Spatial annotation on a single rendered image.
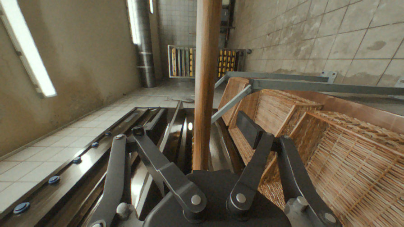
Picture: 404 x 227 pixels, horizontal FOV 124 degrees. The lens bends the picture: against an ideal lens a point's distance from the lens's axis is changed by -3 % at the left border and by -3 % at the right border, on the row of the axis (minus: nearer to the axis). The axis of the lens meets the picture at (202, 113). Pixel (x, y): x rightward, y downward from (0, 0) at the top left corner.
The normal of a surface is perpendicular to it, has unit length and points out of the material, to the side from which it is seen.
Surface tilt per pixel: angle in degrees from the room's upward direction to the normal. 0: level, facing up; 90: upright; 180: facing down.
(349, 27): 0
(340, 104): 0
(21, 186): 90
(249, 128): 0
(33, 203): 90
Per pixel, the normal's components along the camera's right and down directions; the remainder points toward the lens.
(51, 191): 0.04, -0.91
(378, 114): -1.00, -0.02
